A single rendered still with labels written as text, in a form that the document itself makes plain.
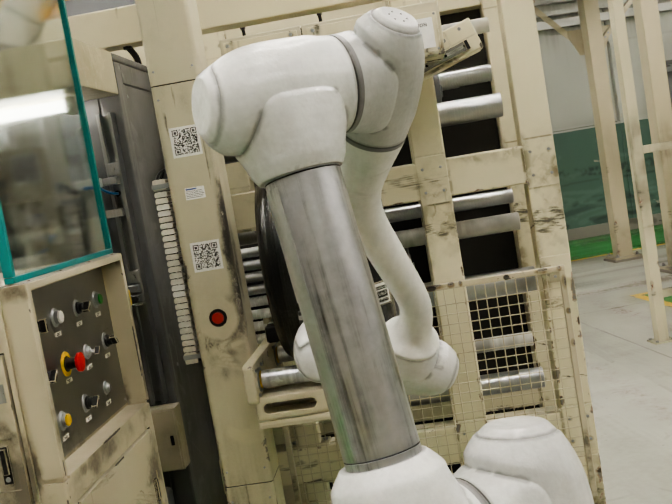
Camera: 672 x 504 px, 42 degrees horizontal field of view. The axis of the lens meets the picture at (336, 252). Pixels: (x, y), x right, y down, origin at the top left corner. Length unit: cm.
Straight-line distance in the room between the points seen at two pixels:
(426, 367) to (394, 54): 60
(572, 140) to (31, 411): 1067
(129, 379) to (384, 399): 122
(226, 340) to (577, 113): 1014
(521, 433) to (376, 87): 48
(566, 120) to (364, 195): 1078
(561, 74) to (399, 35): 1094
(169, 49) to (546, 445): 145
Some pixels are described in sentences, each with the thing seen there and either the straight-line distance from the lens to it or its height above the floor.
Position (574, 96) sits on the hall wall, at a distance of 1213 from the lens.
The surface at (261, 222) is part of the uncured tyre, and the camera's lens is 207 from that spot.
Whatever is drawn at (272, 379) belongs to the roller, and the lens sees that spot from 219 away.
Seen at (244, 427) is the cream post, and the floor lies 77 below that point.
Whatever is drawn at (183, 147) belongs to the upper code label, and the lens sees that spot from 225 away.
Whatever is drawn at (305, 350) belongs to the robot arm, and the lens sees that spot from 151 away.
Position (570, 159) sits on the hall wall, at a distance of 1198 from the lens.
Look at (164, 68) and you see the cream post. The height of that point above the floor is 169.
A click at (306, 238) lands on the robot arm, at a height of 130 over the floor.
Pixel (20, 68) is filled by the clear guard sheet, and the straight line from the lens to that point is 194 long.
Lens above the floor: 137
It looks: 5 degrees down
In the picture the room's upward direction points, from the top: 10 degrees counter-clockwise
